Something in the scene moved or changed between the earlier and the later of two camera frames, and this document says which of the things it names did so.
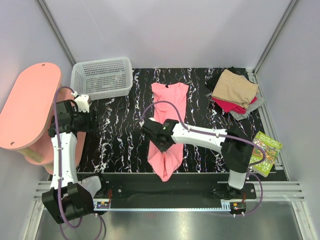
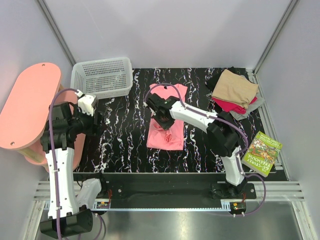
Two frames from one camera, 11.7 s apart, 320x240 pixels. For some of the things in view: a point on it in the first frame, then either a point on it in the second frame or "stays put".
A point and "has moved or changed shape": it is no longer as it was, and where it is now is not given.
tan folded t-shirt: [233, 88] stays put
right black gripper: [162, 148] -> [164, 126]
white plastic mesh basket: [101, 78] stays put
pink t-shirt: [166, 164] has moved or changed shape
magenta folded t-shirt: [227, 106] stays put
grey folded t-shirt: [238, 116] stays put
